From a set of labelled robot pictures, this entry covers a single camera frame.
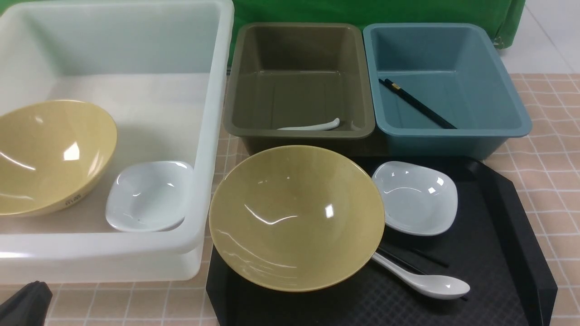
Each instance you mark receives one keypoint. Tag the white spoon in bin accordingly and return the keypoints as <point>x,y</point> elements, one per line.
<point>319,127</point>

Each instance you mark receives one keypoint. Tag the white dish in tub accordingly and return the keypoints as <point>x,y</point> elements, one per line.
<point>150,196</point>

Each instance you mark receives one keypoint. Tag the olive brown plastic bin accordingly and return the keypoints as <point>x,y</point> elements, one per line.
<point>300,74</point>

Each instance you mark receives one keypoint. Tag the white square dish on tray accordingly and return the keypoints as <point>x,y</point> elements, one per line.
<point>417,200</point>

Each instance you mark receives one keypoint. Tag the large white plastic tub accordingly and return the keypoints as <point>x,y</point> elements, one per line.
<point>158,67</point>

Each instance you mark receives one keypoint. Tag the green cloth backdrop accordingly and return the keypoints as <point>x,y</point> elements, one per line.
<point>499,18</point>

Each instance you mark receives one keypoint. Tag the black plastic tray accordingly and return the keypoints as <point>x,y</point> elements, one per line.
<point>491,246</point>

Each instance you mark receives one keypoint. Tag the yellow noodle bowl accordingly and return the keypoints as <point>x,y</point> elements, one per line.
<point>296,218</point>

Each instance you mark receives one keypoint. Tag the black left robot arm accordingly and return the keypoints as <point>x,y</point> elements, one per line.
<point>28,306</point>

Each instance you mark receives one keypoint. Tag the blue plastic bin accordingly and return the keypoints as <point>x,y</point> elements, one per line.
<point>441,89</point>

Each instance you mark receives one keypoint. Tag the white ceramic spoon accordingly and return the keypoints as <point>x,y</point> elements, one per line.
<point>434,286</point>

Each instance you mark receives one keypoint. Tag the yellow bowl in tub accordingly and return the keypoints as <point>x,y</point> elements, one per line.
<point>53,154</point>

